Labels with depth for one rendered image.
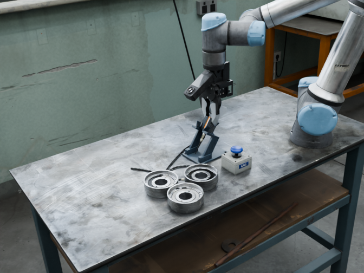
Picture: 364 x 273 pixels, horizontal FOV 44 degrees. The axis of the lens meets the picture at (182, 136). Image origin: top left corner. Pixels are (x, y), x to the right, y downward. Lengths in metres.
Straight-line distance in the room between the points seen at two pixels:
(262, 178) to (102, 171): 0.52
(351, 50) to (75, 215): 0.92
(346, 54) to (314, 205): 0.63
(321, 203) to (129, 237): 0.84
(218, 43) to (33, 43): 1.54
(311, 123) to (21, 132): 1.90
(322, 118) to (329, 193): 0.50
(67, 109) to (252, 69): 1.56
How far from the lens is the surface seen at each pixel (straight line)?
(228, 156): 1.46
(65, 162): 1.61
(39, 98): 2.83
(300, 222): 1.71
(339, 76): 1.41
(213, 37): 1.40
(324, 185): 1.90
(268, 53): 3.61
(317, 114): 1.43
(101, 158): 1.59
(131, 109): 3.12
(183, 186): 1.34
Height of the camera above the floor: 1.57
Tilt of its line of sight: 27 degrees down
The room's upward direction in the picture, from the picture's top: 3 degrees counter-clockwise
